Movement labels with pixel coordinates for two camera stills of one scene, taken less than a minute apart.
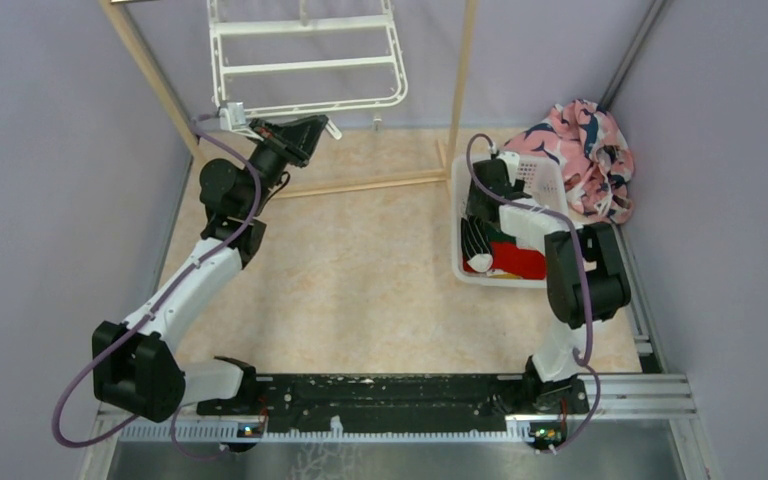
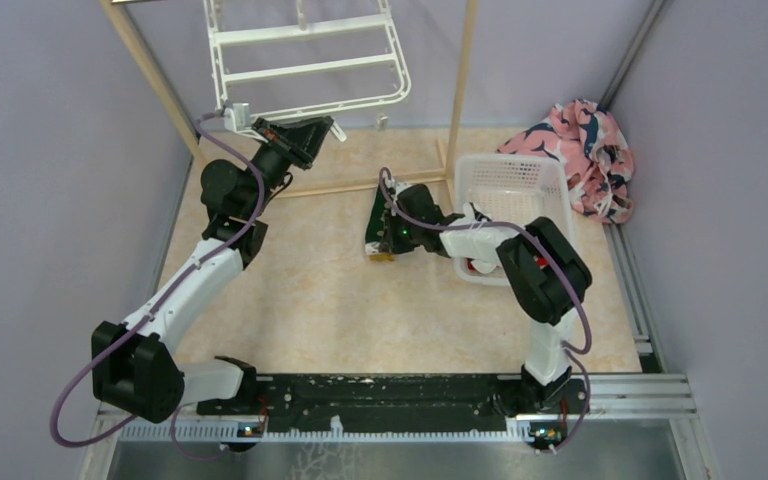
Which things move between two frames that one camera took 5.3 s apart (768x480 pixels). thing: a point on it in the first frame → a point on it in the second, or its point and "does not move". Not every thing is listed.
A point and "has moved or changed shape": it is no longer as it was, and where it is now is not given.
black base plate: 398,403 does not move
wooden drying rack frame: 446,150 does not move
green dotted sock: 496,235 has moved or changed shape
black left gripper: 293,141 does not move
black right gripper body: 473,207 → 404,237
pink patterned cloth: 592,154 does not move
